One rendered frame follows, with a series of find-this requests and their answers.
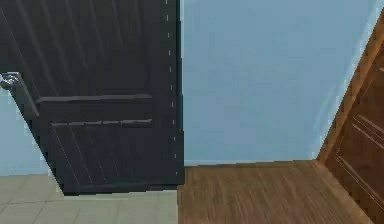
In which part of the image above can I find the black room door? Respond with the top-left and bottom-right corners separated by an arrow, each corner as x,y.
0,0 -> 186,197

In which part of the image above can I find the brown wooden room door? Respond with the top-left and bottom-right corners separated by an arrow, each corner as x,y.
316,8 -> 384,224

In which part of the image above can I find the grey door handle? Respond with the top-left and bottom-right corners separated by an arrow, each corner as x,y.
0,71 -> 40,118

